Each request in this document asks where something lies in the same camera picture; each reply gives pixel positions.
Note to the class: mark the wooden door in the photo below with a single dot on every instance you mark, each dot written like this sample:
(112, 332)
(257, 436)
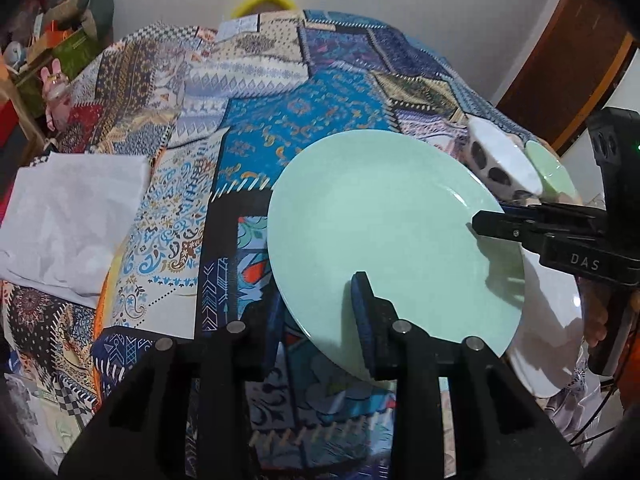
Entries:
(580, 55)

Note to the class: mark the white patterned bowl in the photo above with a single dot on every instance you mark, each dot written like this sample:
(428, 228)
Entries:
(500, 163)

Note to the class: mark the pink bunny toy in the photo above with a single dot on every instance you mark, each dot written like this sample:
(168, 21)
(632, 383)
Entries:
(56, 95)

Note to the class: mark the white plate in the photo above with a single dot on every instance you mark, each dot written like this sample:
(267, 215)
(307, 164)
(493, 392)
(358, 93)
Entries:
(546, 345)

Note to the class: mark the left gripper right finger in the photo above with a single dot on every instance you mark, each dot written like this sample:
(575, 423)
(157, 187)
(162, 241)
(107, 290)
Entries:
(500, 432)

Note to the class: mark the patchwork patterned tablecloth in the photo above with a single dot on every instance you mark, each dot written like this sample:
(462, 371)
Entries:
(228, 108)

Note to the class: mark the white folded paper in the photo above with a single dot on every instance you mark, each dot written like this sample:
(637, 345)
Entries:
(66, 218)

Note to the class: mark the person right hand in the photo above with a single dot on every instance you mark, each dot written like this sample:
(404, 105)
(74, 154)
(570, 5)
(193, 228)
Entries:
(595, 299)

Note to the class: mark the mint green bowl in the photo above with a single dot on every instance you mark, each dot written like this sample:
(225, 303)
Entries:
(556, 182)

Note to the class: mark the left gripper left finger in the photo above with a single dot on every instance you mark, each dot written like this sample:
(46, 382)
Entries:
(139, 432)

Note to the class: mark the green cardboard box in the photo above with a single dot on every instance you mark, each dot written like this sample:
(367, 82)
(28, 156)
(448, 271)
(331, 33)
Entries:
(74, 50)

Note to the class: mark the mint green plate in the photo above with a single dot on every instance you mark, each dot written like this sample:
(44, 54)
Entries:
(400, 211)

